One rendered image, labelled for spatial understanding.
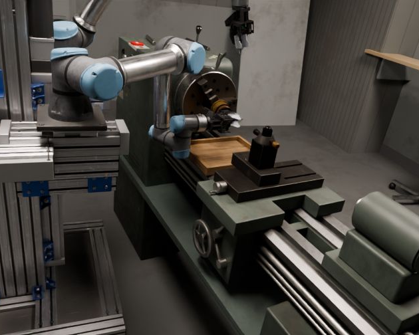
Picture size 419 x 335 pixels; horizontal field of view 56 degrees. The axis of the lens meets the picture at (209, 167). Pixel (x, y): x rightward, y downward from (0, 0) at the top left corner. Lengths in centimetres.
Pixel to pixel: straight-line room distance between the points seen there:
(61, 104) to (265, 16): 385
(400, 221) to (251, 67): 391
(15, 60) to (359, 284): 134
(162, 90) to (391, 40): 328
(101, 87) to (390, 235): 94
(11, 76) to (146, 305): 137
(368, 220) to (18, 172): 107
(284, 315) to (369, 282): 32
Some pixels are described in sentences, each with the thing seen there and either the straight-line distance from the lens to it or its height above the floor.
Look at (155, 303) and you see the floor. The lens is 233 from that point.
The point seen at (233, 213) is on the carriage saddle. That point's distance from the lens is 141.
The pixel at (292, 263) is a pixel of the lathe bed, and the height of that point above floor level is 85.
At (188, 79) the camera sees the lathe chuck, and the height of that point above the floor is 119.
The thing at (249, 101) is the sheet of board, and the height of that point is 30.
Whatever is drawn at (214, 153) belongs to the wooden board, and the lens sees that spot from 193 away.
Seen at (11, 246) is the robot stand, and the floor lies 50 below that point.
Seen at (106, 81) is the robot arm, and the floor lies 133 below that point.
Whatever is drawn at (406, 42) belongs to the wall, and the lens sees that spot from 476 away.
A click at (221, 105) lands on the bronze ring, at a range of 192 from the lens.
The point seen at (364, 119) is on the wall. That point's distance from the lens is 476.
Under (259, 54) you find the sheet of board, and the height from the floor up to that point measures 85.
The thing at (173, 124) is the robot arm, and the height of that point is 108.
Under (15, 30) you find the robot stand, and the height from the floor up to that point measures 141.
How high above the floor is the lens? 168
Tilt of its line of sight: 26 degrees down
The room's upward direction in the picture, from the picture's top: 8 degrees clockwise
